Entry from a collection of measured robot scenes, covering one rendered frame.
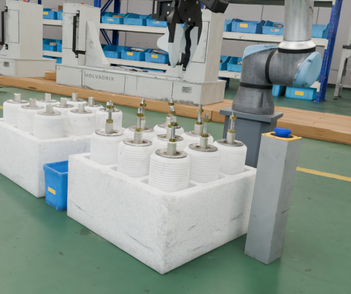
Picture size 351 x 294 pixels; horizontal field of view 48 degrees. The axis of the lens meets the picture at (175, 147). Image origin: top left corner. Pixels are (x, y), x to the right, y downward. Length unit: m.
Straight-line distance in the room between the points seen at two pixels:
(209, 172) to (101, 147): 0.29
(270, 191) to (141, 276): 0.35
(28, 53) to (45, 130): 3.03
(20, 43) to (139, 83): 1.44
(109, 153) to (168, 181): 0.23
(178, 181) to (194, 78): 2.27
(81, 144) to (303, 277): 0.78
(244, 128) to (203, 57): 1.76
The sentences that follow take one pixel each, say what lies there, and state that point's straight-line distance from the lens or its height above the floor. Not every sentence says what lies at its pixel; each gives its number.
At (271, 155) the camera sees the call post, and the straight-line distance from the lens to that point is 0.95.
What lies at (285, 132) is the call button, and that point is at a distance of 0.95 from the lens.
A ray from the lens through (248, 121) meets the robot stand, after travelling 1.37.
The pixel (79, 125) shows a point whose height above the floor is 0.21.
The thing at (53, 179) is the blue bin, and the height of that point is 0.09.
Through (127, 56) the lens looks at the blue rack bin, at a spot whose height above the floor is 0.31.
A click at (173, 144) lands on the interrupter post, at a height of 0.28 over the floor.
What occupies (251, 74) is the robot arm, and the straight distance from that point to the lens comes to 1.38.
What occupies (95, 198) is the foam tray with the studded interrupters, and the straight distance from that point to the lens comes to 1.05.
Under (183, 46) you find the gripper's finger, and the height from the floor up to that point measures 0.50.
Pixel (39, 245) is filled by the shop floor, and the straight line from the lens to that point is 1.03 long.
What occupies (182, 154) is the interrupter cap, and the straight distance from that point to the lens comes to 0.91.
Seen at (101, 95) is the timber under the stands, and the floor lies 0.06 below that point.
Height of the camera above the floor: 0.49
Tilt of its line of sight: 14 degrees down
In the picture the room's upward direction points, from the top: 5 degrees clockwise
